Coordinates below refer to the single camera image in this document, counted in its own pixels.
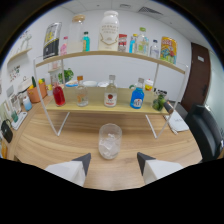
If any orange plant pot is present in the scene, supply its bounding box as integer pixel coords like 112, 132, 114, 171
27, 81, 48, 104

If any tall black yellow can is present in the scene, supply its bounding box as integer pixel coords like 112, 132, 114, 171
42, 22, 63, 61

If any blue patterned bowl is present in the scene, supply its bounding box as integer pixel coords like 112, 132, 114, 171
65, 79, 79, 88

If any light blue squeeze bottle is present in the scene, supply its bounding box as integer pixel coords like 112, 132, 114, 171
22, 95, 33, 112

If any white two-tier wooden shelf rack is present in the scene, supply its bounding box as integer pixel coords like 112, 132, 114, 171
32, 50, 190, 140

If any red wall poster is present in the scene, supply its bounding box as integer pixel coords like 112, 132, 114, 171
118, 33, 128, 53

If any large white milk bottle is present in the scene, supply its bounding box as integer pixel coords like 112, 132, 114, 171
97, 10, 120, 52

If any brown door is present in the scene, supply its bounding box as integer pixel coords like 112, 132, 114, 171
180, 42, 212, 113

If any white bowl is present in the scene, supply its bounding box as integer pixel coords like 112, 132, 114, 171
82, 80, 98, 88

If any tall glass jar cork lid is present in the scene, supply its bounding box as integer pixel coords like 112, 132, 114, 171
67, 14, 87, 54

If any small clear dark cap bottle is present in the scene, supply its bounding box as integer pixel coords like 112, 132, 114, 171
149, 39, 160, 60

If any clear glass with ice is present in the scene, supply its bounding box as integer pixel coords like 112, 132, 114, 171
98, 123, 123, 160

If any black armchair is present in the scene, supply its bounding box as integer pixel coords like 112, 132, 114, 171
184, 103, 224, 163

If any yellow drink can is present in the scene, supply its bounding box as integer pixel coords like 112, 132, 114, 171
159, 36, 178, 65

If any clear bottle with red label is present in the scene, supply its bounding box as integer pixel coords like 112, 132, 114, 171
103, 74, 118, 108

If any green potted plant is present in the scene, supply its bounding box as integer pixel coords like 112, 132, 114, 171
58, 68, 75, 84

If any white cup red lid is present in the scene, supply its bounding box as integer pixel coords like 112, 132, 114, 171
144, 78, 155, 92

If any ceiling air vent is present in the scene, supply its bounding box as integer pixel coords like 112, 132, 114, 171
137, 5, 164, 16

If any small orange cap bottle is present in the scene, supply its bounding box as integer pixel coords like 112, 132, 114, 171
75, 75, 90, 108

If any small teal bottle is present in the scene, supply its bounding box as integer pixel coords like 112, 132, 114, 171
82, 31, 91, 53

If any dark green corked bottle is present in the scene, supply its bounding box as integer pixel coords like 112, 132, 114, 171
151, 89, 175, 114

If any small pink bottle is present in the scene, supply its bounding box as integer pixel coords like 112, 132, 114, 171
59, 36, 69, 56

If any wooden wall shelf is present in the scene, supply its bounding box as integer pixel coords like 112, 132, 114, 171
7, 46, 33, 64

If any blue liquor bottle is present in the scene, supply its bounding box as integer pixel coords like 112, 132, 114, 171
129, 77, 145, 110

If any small red liquid bottle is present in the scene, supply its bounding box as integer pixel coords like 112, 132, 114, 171
52, 82, 67, 108

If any white notebook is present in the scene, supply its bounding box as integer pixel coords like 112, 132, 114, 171
165, 109, 190, 133

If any small green cup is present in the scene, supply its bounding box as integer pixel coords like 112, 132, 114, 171
10, 110, 19, 123

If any black handbag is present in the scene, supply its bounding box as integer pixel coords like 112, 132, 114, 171
0, 119, 14, 144

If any clear bottle green cap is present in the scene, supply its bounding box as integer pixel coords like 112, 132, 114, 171
135, 27, 150, 57

